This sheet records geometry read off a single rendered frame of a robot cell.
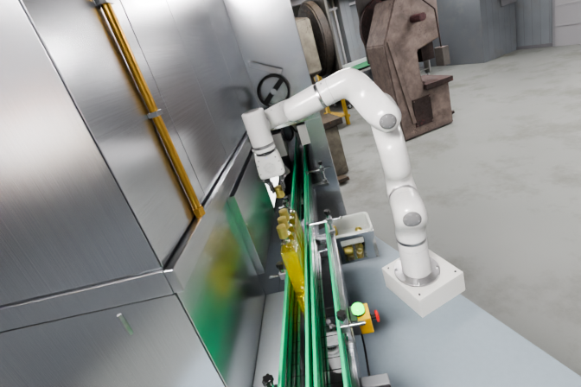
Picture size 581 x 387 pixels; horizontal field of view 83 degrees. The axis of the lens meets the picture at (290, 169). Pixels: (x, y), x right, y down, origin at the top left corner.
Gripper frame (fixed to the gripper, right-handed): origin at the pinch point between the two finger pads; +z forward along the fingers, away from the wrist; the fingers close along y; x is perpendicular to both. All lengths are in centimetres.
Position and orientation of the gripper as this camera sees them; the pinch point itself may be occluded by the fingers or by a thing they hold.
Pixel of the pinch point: (277, 186)
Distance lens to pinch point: 130.8
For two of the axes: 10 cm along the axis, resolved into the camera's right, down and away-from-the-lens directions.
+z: 2.8, 8.9, 3.5
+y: 9.6, -2.5, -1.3
